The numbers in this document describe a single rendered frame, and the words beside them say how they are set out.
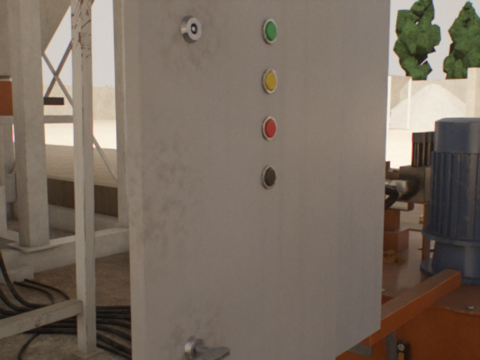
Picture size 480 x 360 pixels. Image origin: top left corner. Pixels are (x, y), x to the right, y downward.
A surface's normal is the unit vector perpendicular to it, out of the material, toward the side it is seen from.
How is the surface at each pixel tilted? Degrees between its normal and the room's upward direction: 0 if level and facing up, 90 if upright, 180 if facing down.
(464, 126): 90
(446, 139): 90
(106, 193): 90
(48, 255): 90
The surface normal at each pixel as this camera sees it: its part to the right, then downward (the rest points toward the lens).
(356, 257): 0.77, 0.07
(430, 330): -0.59, 0.10
